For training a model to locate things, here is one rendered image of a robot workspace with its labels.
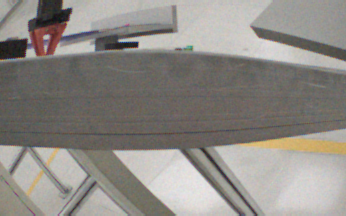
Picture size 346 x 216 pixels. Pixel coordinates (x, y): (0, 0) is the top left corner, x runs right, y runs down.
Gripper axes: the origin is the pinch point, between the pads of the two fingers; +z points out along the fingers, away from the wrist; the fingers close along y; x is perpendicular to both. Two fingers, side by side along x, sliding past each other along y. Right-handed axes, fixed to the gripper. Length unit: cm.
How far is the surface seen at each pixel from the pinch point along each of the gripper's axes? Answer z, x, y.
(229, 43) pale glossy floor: 5, 143, -129
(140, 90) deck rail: 1, -18, 60
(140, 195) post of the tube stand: 32, 36, -30
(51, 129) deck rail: 3, -26, 60
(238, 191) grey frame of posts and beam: 31, 47, -10
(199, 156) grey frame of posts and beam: 20.7, 37.0, -9.7
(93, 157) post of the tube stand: 22.0, 25.3, -29.5
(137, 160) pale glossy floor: 43, 95, -125
